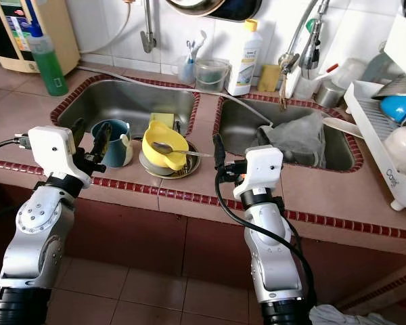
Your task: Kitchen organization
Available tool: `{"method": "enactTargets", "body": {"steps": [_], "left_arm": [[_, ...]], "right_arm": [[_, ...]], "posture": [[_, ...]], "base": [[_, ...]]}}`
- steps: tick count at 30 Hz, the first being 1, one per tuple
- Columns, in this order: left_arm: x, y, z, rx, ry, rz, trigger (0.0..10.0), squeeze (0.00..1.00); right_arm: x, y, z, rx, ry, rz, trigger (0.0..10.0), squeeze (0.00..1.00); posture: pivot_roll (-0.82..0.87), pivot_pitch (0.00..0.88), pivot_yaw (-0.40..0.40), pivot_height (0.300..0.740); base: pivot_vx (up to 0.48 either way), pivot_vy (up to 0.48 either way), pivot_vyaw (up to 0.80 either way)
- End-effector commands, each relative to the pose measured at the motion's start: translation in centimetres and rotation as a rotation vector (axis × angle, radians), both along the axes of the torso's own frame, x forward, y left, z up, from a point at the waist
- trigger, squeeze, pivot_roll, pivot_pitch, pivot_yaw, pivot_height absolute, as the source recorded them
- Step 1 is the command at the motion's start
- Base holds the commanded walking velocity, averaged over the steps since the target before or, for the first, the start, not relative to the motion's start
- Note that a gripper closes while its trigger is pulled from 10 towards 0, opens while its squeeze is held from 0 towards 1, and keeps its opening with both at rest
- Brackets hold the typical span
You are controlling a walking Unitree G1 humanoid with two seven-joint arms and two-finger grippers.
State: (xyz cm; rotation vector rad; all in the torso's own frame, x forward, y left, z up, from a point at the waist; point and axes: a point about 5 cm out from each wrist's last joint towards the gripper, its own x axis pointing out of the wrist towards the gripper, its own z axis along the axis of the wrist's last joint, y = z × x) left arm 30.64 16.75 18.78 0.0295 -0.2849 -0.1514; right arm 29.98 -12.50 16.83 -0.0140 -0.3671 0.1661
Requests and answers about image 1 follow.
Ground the blue grey mug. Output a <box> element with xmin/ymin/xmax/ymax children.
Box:
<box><xmin>91</xmin><ymin>119</ymin><xmax>135</xmax><ymax>169</ymax></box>

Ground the steel sink basin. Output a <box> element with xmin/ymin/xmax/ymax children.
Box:
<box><xmin>51</xmin><ymin>76</ymin><xmax>202</xmax><ymax>136</ymax></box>
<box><xmin>215</xmin><ymin>95</ymin><xmax>364</xmax><ymax>173</ymax></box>

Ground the shallow steel bowl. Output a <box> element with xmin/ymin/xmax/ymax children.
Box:
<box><xmin>138</xmin><ymin>144</ymin><xmax>202</xmax><ymax>180</ymax></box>

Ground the clear plastic bag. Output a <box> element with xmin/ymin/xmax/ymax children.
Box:
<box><xmin>257</xmin><ymin>112</ymin><xmax>327</xmax><ymax>169</ymax></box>

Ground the steel fork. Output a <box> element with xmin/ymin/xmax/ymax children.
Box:
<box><xmin>173</xmin><ymin>167</ymin><xmax>197</xmax><ymax>179</ymax></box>

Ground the steel spoon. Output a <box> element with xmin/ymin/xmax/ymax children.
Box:
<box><xmin>150</xmin><ymin>140</ymin><xmax>214</xmax><ymax>158</ymax></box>

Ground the plain yellow sponge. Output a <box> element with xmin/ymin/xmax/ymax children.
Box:
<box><xmin>257</xmin><ymin>64</ymin><xmax>282</xmax><ymax>93</ymax></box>

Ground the steel cup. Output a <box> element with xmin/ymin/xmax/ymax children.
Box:
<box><xmin>313</xmin><ymin>80</ymin><xmax>346</xmax><ymax>109</ymax></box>

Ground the red brown cabinet door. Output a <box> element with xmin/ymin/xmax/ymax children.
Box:
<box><xmin>298</xmin><ymin>234</ymin><xmax>406</xmax><ymax>299</ymax></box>
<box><xmin>179</xmin><ymin>213</ymin><xmax>295</xmax><ymax>292</ymax></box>
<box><xmin>0</xmin><ymin>177</ymin><xmax>189</xmax><ymax>275</ymax></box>

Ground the green dish soap bottle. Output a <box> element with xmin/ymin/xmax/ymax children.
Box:
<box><xmin>27</xmin><ymin>0</ymin><xmax>68</xmax><ymax>97</ymax></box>

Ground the clear plastic cup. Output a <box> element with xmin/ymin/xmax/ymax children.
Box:
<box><xmin>194</xmin><ymin>58</ymin><xmax>231</xmax><ymax>93</ymax></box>

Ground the white bottle yellow cap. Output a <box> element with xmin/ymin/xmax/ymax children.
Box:
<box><xmin>225</xmin><ymin>18</ymin><xmax>265</xmax><ymax>97</ymax></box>

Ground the small white toothbrush cup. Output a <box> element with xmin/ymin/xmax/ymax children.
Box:
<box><xmin>175</xmin><ymin>56</ymin><xmax>198</xmax><ymax>85</ymax></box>

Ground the chrome faucet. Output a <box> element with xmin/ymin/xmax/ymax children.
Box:
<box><xmin>277</xmin><ymin>0</ymin><xmax>332</xmax><ymax>112</ymax></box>

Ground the white tube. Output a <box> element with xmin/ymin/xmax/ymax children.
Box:
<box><xmin>78</xmin><ymin>0</ymin><xmax>137</xmax><ymax>56</ymax></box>

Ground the toothbrush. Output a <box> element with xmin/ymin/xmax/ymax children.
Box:
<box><xmin>186</xmin><ymin>30</ymin><xmax>209</xmax><ymax>63</ymax></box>

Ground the white dish rack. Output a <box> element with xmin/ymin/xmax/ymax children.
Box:
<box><xmin>344</xmin><ymin>80</ymin><xmax>406</xmax><ymax>212</ymax></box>

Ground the beige water purifier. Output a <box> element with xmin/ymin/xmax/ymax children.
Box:
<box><xmin>0</xmin><ymin>0</ymin><xmax>81</xmax><ymax>74</ymax></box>

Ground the hanging metal utensil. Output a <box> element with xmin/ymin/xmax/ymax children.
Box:
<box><xmin>141</xmin><ymin>0</ymin><xmax>158</xmax><ymax>53</ymax></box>

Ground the blue bowl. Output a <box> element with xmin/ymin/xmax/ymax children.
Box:
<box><xmin>379</xmin><ymin>95</ymin><xmax>406</xmax><ymax>125</ymax></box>

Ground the hanging dark pan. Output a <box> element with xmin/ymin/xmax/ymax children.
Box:
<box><xmin>166</xmin><ymin>0</ymin><xmax>265</xmax><ymax>21</ymax></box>

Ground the large steel mixing bowl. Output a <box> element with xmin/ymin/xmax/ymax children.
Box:
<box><xmin>371</xmin><ymin>74</ymin><xmax>406</xmax><ymax>100</ymax></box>

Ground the white box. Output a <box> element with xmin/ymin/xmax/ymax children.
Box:
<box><xmin>382</xmin><ymin>14</ymin><xmax>406</xmax><ymax>68</ymax></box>

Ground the grey cloth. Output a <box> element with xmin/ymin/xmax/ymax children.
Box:
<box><xmin>308</xmin><ymin>305</ymin><xmax>400</xmax><ymax>325</ymax></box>

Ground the pale utensil handle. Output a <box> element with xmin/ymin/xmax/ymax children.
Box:
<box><xmin>321</xmin><ymin>116</ymin><xmax>363</xmax><ymax>139</ymax></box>

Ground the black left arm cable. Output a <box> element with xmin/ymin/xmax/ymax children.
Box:
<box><xmin>0</xmin><ymin>135</ymin><xmax>31</xmax><ymax>285</ymax></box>

